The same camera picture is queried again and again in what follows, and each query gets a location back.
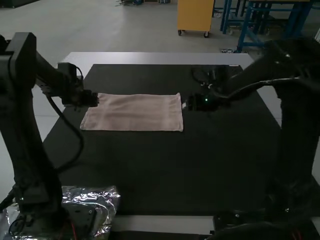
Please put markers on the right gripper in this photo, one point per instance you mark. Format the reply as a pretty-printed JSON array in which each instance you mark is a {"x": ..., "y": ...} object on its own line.
[{"x": 201, "y": 103}]

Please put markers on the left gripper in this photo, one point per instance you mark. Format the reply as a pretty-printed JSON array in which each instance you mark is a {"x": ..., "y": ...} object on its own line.
[{"x": 77, "y": 98}]

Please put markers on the yellow wheeled cabinet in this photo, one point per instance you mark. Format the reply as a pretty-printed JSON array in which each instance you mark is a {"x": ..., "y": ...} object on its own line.
[{"x": 194, "y": 15}]

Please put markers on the pale towel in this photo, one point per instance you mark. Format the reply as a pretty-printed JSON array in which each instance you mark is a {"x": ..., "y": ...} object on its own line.
[{"x": 135, "y": 112}]

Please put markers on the blue metal frame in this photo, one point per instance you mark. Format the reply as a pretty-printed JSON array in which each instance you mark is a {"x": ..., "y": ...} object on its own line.
[{"x": 252, "y": 22}]

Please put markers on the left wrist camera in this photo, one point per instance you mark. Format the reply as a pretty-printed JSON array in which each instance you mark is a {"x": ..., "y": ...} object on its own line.
[{"x": 67, "y": 69}]

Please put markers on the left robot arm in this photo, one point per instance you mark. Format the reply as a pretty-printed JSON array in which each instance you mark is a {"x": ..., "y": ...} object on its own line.
[{"x": 22, "y": 125}]

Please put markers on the black mat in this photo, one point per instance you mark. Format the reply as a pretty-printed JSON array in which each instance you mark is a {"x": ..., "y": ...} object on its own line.
[{"x": 162, "y": 170}]

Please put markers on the silver foil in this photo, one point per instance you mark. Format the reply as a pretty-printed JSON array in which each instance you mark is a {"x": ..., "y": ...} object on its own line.
[{"x": 100, "y": 197}]

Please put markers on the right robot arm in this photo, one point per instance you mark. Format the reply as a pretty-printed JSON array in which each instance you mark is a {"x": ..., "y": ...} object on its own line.
[{"x": 297, "y": 130}]

